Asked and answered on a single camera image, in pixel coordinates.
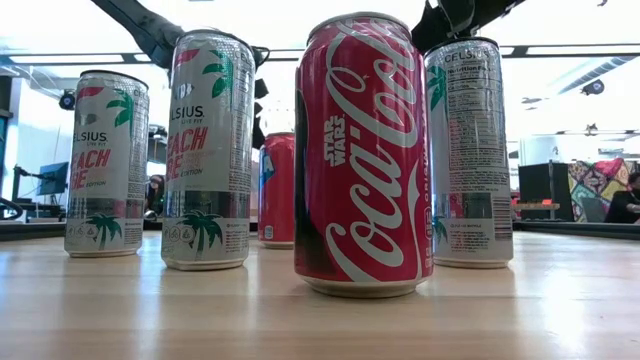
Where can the wooden bench top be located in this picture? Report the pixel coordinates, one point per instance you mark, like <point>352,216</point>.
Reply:
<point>537,205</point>

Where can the grey ceiling duct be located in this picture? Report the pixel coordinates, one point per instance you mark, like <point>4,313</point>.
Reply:
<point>595,75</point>

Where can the white cylindrical tank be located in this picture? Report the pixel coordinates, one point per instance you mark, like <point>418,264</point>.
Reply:
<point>541,150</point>

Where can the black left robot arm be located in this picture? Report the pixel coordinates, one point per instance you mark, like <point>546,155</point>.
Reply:
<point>145,30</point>

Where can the red can blue letter print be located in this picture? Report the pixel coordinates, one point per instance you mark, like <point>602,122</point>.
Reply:
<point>277,200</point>

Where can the colourful patchwork quilt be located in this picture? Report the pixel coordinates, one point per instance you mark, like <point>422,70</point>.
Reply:
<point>595,185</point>

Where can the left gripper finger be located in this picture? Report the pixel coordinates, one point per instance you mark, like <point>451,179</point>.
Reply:
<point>257,132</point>

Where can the red Coca-Cola Star Wars can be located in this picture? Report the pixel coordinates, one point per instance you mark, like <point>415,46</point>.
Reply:
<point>370,165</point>

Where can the ceiling light strip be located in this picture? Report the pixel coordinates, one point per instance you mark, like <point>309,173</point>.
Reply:
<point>65,59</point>
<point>580,50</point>

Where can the black ceiling camera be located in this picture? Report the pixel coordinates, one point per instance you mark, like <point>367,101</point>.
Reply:
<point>67,101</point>
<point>593,87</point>

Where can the computer monitor blue screen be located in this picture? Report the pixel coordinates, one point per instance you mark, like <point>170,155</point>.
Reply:
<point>54,177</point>

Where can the black cabinet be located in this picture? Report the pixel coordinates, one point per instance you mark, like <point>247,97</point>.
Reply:
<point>535,185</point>

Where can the Celsius Peach Vibe can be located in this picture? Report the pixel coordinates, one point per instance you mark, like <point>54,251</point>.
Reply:
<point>106,165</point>
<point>475,150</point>
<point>207,150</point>

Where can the black curved bar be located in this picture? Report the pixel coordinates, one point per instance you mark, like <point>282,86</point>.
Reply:
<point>21,207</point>

